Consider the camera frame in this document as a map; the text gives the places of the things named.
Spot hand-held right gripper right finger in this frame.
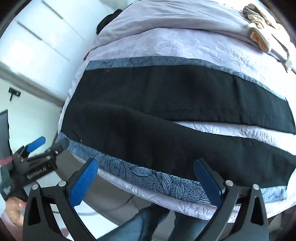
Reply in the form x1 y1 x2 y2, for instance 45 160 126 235
194 158 269 241

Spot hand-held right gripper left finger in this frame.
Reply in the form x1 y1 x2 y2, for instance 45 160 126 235
23 158 99 241

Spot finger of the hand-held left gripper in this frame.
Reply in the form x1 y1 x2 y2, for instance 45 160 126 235
44 138 70 158
17 136 46 160

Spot black pants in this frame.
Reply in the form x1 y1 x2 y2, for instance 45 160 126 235
60 65 296 189

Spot person's left hand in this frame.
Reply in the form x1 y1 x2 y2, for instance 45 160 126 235
5 198 28 229

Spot person's blue jeans legs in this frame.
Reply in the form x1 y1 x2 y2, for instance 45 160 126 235
98 204 223 241

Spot white wardrobe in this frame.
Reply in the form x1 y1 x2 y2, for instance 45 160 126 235
0 0 117 106

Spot lilac embossed bedspread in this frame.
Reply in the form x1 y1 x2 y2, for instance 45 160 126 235
55 27 296 224

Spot dark cloth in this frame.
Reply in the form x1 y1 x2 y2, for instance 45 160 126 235
96 8 126 36

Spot white crumpled cloth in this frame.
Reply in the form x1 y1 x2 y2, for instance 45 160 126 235
269 31 296 73

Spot grey blanket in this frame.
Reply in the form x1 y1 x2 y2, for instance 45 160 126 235
94 0 263 51

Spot grey beige plush toy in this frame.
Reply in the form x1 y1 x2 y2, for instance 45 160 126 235
242 3 279 30

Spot black wall fixture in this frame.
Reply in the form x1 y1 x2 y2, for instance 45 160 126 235
8 87 21 101

